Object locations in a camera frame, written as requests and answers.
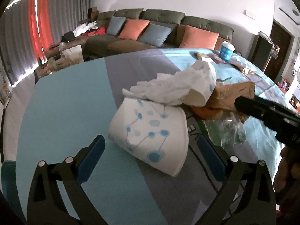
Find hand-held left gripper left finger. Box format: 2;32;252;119
27;135;106;225

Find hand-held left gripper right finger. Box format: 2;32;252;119
197;136;277;225

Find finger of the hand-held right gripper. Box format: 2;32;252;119
234;96;285;132

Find golden brown wrapper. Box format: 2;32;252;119
191;82;256;122

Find white blue-dotted paper cup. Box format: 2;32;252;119
108;98;189;177
181;60;216;106

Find person's right hand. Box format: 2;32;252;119
273;145;300;207

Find crumpled clear plastic bag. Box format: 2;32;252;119
202;111;246;149

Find cluttered white shelf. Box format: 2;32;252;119
278;69;300;109

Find small golden candy wrapper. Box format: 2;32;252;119
231;62;253;74

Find black standing panel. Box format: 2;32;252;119
248;31;276;72

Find dark red snack packet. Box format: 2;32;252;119
208;54;228;64

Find blue cup with white lid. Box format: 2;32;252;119
220;41;235;61

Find dark wooden door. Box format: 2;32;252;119
267;20;295;82

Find brown white snack package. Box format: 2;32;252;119
197;53;214;63

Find crumpled white tissue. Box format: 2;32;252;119
122;67;204;106

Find orange cushion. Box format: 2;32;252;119
118;19;150;41
178;25;219;50

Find cluttered low coffee table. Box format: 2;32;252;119
34;56;85;85

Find white paper bag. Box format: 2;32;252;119
63;45;83;64

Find glass vase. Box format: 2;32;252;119
1;78;12;105

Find wooden log table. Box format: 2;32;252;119
43;39;87;59

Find large blue cushion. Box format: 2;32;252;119
138;23;174;47

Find green brown sofa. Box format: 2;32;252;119
83;8;242;58

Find black clothes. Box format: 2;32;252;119
62;31;77;41

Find red clothes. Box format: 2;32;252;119
82;27;107;37

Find white clothes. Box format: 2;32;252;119
73;22;98;37

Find small blue cushion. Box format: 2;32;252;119
106;16;126;37

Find grey orange curtain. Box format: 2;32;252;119
0;0;40;86
36;0;94;60

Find cardboard boxes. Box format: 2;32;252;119
88;7;100;21

